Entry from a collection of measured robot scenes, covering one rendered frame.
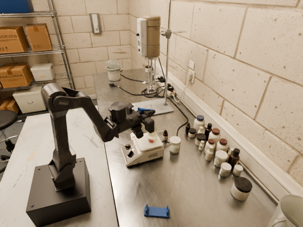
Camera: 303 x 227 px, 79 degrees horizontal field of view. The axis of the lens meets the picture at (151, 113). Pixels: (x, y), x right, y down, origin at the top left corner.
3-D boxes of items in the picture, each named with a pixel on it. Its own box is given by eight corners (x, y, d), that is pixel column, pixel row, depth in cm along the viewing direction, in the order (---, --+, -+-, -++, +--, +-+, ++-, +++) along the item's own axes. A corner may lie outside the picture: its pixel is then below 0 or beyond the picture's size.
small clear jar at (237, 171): (231, 170, 89) (233, 164, 87) (238, 170, 89) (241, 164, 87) (234, 176, 86) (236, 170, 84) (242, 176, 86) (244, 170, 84)
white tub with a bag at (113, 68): (112, 83, 175) (109, 61, 163) (104, 79, 184) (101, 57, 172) (124, 79, 183) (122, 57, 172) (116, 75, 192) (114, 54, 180)
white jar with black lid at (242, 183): (248, 203, 75) (254, 192, 71) (231, 198, 77) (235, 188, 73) (246, 188, 81) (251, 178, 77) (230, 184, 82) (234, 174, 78)
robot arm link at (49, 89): (47, 94, 47) (72, 90, 51) (39, 83, 52) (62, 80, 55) (59, 177, 64) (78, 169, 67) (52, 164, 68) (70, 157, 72)
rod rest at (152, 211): (143, 215, 71) (143, 211, 69) (144, 207, 74) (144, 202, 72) (169, 218, 70) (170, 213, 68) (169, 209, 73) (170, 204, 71)
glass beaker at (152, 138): (147, 144, 92) (147, 131, 88) (147, 137, 97) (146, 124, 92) (159, 143, 93) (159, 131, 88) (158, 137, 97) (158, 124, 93)
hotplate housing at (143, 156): (126, 168, 90) (125, 156, 86) (121, 150, 101) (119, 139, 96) (167, 156, 97) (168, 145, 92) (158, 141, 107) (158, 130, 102)
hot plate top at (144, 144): (140, 152, 89) (140, 151, 88) (134, 137, 98) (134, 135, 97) (163, 146, 92) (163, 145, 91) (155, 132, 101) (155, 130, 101)
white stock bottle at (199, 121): (195, 136, 110) (198, 120, 104) (190, 129, 115) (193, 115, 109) (204, 133, 112) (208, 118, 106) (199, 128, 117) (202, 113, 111)
